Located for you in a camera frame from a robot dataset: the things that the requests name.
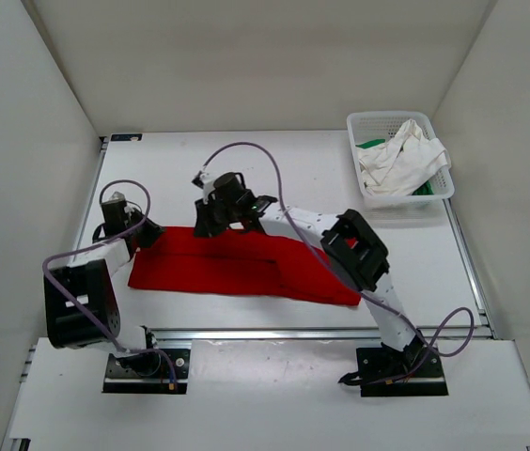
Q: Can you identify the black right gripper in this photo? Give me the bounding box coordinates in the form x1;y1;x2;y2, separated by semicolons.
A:
196;194;242;239

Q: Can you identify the red t shirt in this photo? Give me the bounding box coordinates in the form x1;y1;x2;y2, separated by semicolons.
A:
128;226;360;307

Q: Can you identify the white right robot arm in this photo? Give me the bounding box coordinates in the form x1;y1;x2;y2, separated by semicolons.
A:
192;171;426;376

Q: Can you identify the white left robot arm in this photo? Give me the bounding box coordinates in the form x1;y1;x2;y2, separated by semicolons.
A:
44;193;165;378

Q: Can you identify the dark label sticker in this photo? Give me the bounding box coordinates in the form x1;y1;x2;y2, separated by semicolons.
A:
110;133;143;142

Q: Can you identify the white t shirt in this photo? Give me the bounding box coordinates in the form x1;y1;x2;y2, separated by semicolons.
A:
357;119;451;196

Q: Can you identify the green t shirt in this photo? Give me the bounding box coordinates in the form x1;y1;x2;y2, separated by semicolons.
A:
356;139;444;196

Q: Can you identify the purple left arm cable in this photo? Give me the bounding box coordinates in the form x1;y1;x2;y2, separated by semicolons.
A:
41;179;179;391

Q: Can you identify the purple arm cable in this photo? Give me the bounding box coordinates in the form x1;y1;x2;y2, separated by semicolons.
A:
198;142;475;389
41;179;179;391

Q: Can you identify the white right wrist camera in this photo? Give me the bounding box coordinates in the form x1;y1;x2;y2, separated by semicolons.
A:
192;170;216;190

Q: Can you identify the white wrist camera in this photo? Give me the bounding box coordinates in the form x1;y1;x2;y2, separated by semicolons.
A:
192;170;216;190
106;191;127;203

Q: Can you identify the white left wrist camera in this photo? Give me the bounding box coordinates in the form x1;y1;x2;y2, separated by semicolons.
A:
106;191;127;203

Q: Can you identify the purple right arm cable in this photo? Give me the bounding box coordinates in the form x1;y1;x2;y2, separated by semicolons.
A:
198;142;475;389

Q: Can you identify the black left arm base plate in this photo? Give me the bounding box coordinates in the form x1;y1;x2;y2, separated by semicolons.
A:
102;349;191;395

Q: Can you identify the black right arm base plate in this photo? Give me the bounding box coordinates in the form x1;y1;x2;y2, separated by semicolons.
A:
356;348;449;397

